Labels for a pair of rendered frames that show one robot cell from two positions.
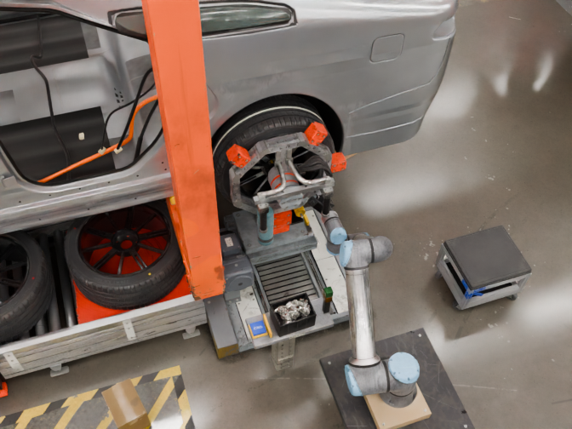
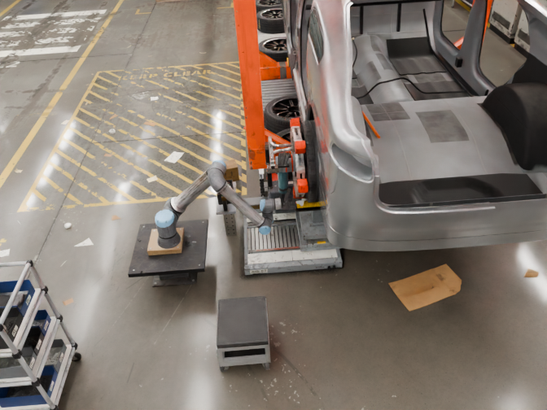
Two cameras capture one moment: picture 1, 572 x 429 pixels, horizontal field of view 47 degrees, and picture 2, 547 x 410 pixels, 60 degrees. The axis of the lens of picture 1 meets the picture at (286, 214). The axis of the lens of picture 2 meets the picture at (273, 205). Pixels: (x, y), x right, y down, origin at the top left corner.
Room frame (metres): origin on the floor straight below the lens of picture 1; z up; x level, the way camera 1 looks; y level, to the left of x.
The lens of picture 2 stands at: (3.14, -3.02, 2.97)
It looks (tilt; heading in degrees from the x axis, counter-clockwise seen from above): 39 degrees down; 109
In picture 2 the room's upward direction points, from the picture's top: 4 degrees counter-clockwise
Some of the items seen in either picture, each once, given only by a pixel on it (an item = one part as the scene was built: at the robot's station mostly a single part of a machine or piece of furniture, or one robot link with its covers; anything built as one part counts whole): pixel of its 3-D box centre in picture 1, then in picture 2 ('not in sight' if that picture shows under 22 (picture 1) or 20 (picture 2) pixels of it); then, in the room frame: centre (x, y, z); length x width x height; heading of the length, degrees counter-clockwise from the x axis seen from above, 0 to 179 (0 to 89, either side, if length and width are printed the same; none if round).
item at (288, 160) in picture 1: (308, 166); (282, 151); (2.22, -0.10, 1.03); 0.19 x 0.18 x 0.11; 21
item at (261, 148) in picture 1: (280, 176); (297, 163); (2.30, 0.04, 0.85); 0.54 x 0.07 x 0.54; 111
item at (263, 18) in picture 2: not in sight; (275, 20); (0.65, 4.81, 0.39); 0.66 x 0.66 x 0.24
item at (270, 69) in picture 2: not in sight; (278, 63); (1.45, 2.32, 0.69); 0.52 x 0.17 x 0.35; 21
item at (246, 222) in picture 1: (270, 214); (317, 211); (2.46, 0.10, 0.32); 0.40 x 0.30 x 0.28; 111
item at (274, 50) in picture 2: not in sight; (280, 52); (1.13, 3.44, 0.39); 0.66 x 0.66 x 0.24
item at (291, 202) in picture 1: (285, 186); (288, 163); (2.23, 0.01, 0.85); 0.21 x 0.14 x 0.14; 21
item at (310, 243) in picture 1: (270, 231); (317, 227); (2.46, 0.10, 0.13); 0.50 x 0.36 x 0.10; 111
